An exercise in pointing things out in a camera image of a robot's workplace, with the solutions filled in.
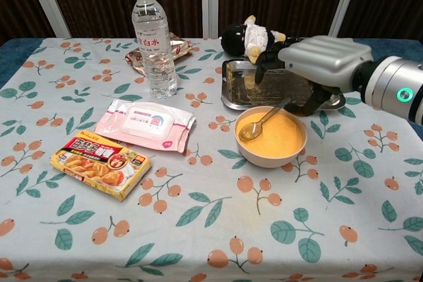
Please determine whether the stainless steel tray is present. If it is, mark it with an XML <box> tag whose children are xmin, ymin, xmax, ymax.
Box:
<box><xmin>221</xmin><ymin>59</ymin><xmax>346</xmax><ymax>112</ymax></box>

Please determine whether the black-haired plush doll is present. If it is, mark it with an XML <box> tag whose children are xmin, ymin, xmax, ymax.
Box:
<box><xmin>220</xmin><ymin>15</ymin><xmax>288</xmax><ymax>63</ymax></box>

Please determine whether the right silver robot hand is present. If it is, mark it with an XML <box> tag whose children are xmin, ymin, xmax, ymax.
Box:
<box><xmin>254</xmin><ymin>36</ymin><xmax>376</xmax><ymax>118</ymax></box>

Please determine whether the yellow curry box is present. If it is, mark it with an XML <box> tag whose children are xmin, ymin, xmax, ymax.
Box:
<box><xmin>50</xmin><ymin>129</ymin><xmax>153</xmax><ymax>202</ymax></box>

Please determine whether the orange-yellow powder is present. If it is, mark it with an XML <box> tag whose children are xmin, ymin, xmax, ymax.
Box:
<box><xmin>236</xmin><ymin>110</ymin><xmax>305</xmax><ymax>159</ymax></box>

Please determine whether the clear water bottle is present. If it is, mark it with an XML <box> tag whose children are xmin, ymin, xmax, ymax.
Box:
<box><xmin>131</xmin><ymin>0</ymin><xmax>178</xmax><ymax>100</ymax></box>

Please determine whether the translucent grey plastic spoon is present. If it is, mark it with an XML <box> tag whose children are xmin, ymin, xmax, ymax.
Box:
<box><xmin>238</xmin><ymin>98</ymin><xmax>291</xmax><ymax>142</ymax></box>

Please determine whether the beige round bowl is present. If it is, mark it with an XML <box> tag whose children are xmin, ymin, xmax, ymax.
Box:
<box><xmin>234</xmin><ymin>106</ymin><xmax>308</xmax><ymax>168</ymax></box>

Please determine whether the brown foil snack packet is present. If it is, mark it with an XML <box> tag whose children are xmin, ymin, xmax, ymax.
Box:
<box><xmin>124</xmin><ymin>32</ymin><xmax>193</xmax><ymax>75</ymax></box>

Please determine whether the floral tablecloth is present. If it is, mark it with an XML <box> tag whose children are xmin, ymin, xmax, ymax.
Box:
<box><xmin>0</xmin><ymin>37</ymin><xmax>423</xmax><ymax>282</ymax></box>

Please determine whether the pink wet wipes pack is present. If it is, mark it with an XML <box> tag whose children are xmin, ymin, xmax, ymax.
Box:
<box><xmin>94</xmin><ymin>98</ymin><xmax>196</xmax><ymax>153</ymax></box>

